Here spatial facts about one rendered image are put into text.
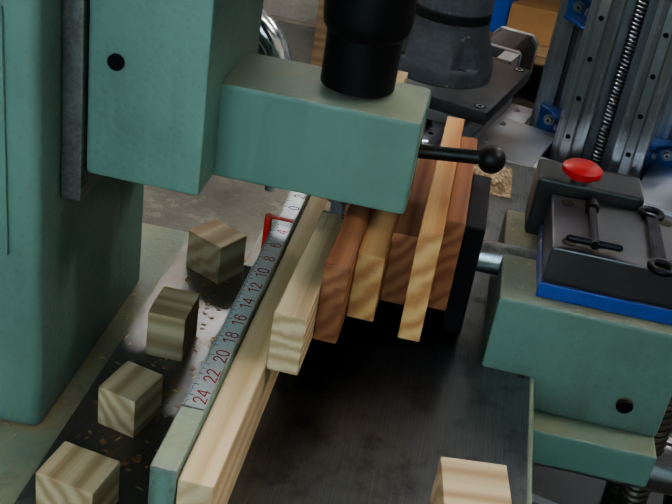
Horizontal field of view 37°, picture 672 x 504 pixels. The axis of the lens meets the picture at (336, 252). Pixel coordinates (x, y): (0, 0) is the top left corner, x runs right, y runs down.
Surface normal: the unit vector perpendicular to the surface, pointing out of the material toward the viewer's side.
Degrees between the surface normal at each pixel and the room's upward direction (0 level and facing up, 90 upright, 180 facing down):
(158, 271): 0
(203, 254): 90
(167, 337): 90
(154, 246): 0
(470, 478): 0
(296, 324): 86
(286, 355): 86
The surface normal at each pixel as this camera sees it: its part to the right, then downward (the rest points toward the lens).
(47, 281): 0.97, 0.21
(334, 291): -0.17, 0.42
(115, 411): -0.40, 0.41
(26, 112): 0.07, 0.52
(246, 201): 0.14, -0.85
